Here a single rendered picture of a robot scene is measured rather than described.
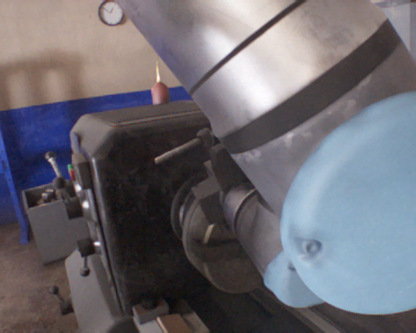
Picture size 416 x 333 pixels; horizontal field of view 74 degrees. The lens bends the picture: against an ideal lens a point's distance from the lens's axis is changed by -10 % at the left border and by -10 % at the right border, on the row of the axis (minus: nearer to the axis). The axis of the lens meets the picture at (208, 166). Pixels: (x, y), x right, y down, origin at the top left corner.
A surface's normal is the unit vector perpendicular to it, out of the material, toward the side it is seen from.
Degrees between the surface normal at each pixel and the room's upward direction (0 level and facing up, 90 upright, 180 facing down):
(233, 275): 90
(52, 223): 90
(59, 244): 90
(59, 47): 90
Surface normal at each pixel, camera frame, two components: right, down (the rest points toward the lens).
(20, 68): 0.49, 0.21
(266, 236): -0.80, 0.15
